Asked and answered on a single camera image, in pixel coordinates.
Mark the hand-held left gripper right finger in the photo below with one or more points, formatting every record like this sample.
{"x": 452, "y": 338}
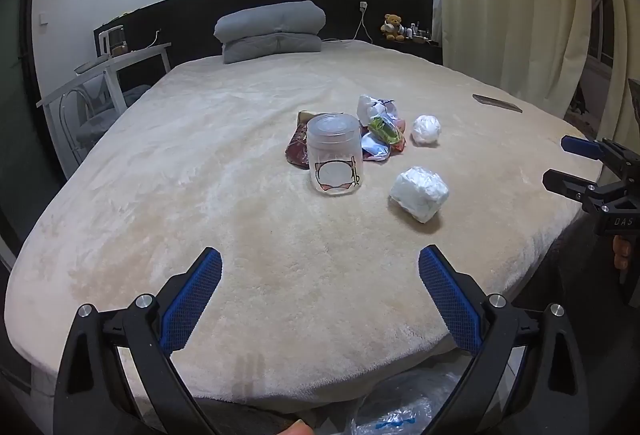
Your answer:
{"x": 447, "y": 290}

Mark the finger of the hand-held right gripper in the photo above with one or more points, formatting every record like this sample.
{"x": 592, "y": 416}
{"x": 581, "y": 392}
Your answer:
{"x": 580, "y": 146}
{"x": 565, "y": 181}

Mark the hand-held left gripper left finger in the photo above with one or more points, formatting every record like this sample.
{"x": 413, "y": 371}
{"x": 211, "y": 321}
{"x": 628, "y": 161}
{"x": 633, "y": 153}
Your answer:
{"x": 197, "y": 287}

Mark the white tissue pack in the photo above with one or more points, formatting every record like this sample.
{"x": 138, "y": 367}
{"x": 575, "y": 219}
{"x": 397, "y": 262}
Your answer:
{"x": 419, "y": 192}

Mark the clear plastic bag blue print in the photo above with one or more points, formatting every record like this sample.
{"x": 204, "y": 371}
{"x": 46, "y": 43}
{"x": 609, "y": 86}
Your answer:
{"x": 400, "y": 415}

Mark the silver snack wrapper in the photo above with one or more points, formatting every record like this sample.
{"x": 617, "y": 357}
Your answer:
{"x": 375, "y": 147}

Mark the green and red snack wrapper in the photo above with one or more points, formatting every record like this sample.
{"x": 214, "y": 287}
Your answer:
{"x": 382, "y": 129}

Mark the clear plastic jar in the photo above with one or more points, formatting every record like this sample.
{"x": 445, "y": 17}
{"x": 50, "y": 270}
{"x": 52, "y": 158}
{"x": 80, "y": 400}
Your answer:
{"x": 334, "y": 150}

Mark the white wrapper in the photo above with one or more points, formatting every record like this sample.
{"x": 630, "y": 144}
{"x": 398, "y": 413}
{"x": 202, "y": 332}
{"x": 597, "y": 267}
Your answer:
{"x": 367, "y": 107}

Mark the person's right hand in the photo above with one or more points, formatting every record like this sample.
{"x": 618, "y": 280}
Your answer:
{"x": 622, "y": 252}

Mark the person's left hand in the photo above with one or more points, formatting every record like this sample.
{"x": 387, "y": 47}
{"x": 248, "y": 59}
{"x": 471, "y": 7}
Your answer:
{"x": 301, "y": 429}

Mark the cream curtain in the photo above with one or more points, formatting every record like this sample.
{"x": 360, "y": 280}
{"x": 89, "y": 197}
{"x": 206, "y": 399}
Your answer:
{"x": 620, "y": 105}
{"x": 500, "y": 5}

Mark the cream fluffy blanket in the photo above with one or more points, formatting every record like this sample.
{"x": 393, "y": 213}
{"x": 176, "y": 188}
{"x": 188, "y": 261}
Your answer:
{"x": 250, "y": 225}

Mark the metal chair with grey cushion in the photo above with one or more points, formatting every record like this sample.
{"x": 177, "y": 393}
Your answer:
{"x": 90, "y": 125}

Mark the small toiletry bottles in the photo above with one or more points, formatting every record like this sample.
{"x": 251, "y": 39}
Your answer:
{"x": 420, "y": 34}

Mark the white table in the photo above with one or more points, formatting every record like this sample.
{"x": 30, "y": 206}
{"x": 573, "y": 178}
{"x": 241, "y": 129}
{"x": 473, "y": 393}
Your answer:
{"x": 114, "y": 87}

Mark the brown teddy bear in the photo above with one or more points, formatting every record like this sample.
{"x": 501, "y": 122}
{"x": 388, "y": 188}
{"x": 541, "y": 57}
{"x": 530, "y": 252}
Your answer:
{"x": 394, "y": 27}

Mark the white kettle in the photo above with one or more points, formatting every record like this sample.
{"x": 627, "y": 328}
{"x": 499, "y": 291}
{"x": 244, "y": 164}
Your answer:
{"x": 105, "y": 42}

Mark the folded grey quilt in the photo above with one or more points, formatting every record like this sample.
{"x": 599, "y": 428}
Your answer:
{"x": 270, "y": 25}

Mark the black headboard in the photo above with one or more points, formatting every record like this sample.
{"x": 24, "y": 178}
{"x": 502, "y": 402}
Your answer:
{"x": 200, "y": 15}

